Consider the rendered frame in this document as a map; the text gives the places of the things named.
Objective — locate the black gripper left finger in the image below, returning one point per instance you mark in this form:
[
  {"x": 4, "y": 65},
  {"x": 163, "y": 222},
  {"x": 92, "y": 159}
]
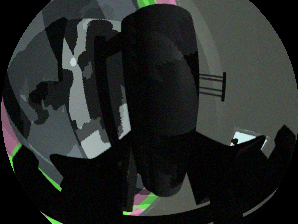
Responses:
[{"x": 114, "y": 171}]

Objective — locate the dark grey mat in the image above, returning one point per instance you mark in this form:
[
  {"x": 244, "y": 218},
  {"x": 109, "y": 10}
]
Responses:
[{"x": 33, "y": 89}]

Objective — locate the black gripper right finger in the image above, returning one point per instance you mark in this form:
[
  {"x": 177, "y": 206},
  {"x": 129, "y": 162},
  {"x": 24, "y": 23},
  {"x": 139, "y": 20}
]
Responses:
[{"x": 211, "y": 162}]

